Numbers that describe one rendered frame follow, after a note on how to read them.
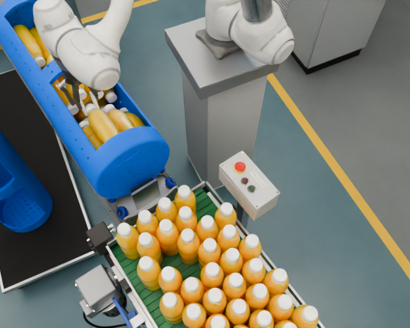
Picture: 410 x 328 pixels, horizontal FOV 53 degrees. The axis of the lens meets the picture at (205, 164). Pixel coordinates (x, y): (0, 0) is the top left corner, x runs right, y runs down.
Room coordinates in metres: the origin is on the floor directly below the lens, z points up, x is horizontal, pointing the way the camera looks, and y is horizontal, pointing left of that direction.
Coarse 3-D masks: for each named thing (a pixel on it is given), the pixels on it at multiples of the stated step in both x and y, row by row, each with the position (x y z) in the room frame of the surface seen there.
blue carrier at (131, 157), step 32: (32, 0) 1.35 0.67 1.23; (0, 32) 1.24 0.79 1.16; (32, 64) 1.04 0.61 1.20; (128, 96) 0.94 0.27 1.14; (64, 128) 0.78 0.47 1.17; (96, 160) 0.64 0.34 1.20; (128, 160) 0.66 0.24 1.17; (160, 160) 0.72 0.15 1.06; (96, 192) 0.58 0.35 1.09; (128, 192) 0.63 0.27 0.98
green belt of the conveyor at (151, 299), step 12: (204, 192) 0.67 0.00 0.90; (204, 204) 0.62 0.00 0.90; (240, 240) 0.48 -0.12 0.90; (120, 252) 0.44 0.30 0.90; (120, 264) 0.40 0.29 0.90; (132, 264) 0.40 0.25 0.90; (168, 264) 0.40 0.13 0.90; (180, 264) 0.40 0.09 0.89; (132, 276) 0.36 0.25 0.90; (192, 276) 0.36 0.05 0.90; (144, 288) 0.32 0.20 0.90; (144, 300) 0.28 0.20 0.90; (156, 300) 0.28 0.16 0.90; (156, 312) 0.24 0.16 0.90; (168, 324) 0.21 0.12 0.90; (180, 324) 0.20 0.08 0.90
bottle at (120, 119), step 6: (114, 108) 0.89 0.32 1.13; (108, 114) 0.86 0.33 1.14; (114, 114) 0.85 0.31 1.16; (120, 114) 0.85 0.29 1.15; (114, 120) 0.82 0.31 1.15; (120, 120) 0.82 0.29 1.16; (126, 120) 0.82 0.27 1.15; (120, 126) 0.80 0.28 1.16; (126, 126) 0.80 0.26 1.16; (132, 126) 0.80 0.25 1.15
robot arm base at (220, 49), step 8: (200, 32) 1.32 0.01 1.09; (208, 40) 1.25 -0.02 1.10; (216, 40) 1.23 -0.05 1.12; (232, 40) 1.23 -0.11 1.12; (216, 48) 1.22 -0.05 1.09; (224, 48) 1.22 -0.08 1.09; (232, 48) 1.22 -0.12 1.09; (240, 48) 1.24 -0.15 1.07; (216, 56) 1.18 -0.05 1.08; (224, 56) 1.19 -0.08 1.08
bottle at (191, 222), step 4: (192, 212) 0.52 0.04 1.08; (176, 216) 0.51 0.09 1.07; (192, 216) 0.50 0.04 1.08; (196, 216) 0.51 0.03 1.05; (176, 220) 0.49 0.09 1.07; (180, 220) 0.49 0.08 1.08; (184, 220) 0.48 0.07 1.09; (188, 220) 0.49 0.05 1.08; (192, 220) 0.49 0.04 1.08; (196, 220) 0.50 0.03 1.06; (176, 224) 0.49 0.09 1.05; (180, 224) 0.48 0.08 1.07; (184, 224) 0.48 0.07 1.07; (188, 224) 0.48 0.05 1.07; (192, 224) 0.48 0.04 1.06; (196, 224) 0.49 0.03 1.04; (180, 228) 0.47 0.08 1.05; (184, 228) 0.47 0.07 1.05; (192, 228) 0.47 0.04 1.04; (180, 232) 0.47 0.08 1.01; (196, 232) 0.49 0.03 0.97
